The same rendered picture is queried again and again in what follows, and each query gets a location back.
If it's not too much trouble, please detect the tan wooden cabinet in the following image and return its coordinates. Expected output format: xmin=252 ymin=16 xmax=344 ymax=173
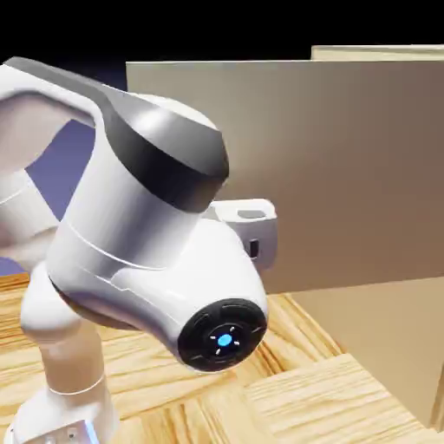
xmin=125 ymin=43 xmax=444 ymax=433

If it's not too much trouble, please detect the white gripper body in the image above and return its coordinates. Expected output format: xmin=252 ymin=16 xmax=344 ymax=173
xmin=208 ymin=198 xmax=278 ymax=272

